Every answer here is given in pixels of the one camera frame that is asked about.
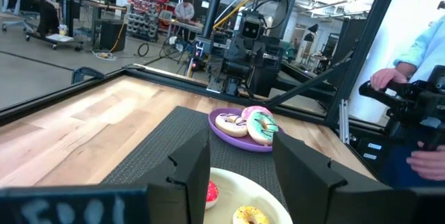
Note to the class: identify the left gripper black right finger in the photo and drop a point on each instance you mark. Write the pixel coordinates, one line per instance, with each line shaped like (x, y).
(306, 182)

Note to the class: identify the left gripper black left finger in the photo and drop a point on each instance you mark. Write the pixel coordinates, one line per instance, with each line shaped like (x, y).
(187, 175)

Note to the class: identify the small red donut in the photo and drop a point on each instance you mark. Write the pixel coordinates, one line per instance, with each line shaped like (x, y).
(212, 194)

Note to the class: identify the large pink donut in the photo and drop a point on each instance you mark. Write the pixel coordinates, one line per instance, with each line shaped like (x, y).
(250, 110)

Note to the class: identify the small yellow donut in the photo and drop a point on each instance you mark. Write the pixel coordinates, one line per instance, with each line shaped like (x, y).
(250, 213)

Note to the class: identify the large white donut purple drizzle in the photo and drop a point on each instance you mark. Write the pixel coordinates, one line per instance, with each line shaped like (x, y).
(229, 126)

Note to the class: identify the large green donut dark drizzle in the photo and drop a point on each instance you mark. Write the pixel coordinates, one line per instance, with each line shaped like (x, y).
(260, 126)

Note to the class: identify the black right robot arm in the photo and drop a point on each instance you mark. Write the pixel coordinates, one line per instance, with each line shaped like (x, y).
(222, 48)

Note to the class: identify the dark grey woven placemat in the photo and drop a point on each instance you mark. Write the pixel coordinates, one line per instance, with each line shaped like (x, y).
(167, 137)

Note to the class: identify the cream round plate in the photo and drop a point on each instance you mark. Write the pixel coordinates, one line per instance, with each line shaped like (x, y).
(240, 191)

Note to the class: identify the black vertical pole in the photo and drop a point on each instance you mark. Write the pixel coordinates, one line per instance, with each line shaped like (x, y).
(213, 5)

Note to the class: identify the purple round plate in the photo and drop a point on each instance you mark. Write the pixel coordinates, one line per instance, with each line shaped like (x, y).
(236, 142)

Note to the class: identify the person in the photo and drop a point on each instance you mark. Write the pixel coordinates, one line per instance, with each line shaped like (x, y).
(184, 10)
(429, 50)

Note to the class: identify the black base box white labels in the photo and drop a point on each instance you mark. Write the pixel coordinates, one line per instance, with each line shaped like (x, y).
(379, 161)

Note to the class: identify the shelf with red bins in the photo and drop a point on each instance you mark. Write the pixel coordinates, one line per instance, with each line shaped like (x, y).
(146, 18)

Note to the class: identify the person's hand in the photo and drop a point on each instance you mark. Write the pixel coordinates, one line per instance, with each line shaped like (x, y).
(386, 78)
(427, 161)

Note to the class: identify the black floor cabinet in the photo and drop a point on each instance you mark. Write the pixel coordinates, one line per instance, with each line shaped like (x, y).
(111, 36)

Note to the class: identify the blue black clamp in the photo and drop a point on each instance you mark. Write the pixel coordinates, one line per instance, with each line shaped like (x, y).
(87, 72)

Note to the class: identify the black rolling desk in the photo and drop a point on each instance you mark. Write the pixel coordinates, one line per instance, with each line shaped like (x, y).
(55, 8)

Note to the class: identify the white office chair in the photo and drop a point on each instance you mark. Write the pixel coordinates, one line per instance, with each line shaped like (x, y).
(12, 5)

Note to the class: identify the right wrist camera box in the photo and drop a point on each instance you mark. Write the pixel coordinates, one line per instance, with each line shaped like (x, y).
(252, 29)

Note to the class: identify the black aluminium table frame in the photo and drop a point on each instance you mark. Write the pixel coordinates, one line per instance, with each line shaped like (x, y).
(52, 100)

